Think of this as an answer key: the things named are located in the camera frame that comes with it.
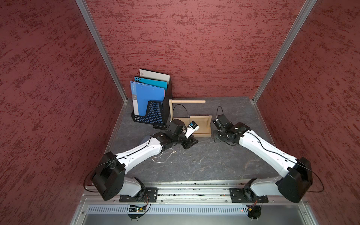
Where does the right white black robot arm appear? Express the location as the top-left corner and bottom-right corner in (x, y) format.
(213, 114), (313, 203)

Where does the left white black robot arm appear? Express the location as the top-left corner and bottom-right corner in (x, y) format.
(90, 119), (200, 201)

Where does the wooden jewelry display stand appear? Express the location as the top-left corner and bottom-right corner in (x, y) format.
(169, 99), (212, 138)

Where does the black mesh file holder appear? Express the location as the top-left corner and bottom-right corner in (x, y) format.
(131, 83), (173, 129)

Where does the teal folder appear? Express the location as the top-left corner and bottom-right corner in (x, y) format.
(134, 76), (167, 90)

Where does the blue folder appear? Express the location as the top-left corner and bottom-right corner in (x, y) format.
(130, 82), (166, 116)

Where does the white grey folder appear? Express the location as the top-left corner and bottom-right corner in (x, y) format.
(139, 69), (170, 84)

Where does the pearl bead necklace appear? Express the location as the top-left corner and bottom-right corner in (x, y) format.
(151, 148), (177, 164)

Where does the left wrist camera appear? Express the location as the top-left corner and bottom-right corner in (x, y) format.
(185, 121), (199, 139)

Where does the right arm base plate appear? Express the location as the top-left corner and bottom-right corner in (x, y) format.
(229, 188), (269, 203)

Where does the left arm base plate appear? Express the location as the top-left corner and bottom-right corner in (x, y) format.
(119, 187), (158, 203)

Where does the aluminium mounting rail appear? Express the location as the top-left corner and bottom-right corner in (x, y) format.
(80, 179), (308, 205)

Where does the left aluminium corner post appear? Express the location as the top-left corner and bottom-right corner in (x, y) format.
(76, 0), (128, 104)

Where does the aluminium corner post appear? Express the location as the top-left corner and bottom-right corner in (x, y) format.
(252, 0), (317, 105)
(76, 0), (128, 104)

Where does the right aluminium corner post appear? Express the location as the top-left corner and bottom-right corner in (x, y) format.
(252, 0), (317, 105)

